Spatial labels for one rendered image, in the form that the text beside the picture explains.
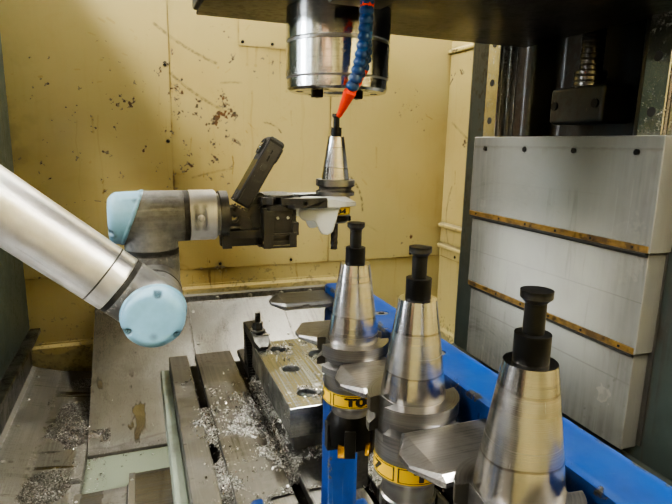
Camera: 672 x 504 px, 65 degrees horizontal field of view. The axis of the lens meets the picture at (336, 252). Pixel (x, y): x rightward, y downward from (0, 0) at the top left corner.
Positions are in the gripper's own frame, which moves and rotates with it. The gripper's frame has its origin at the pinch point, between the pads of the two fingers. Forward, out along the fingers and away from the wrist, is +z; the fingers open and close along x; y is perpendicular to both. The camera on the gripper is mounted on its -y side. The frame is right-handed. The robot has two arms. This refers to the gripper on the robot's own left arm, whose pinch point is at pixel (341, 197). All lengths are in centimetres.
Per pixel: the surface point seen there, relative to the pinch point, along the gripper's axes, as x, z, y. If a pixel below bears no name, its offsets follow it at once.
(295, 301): 25.3, -15.1, 9.0
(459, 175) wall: -90, 81, 3
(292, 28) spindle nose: 1.7, -8.7, -25.0
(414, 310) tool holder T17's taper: 52, -15, 2
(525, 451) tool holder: 64, -15, 5
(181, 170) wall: -101, -18, 1
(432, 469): 58, -17, 9
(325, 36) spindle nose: 6.5, -5.3, -23.3
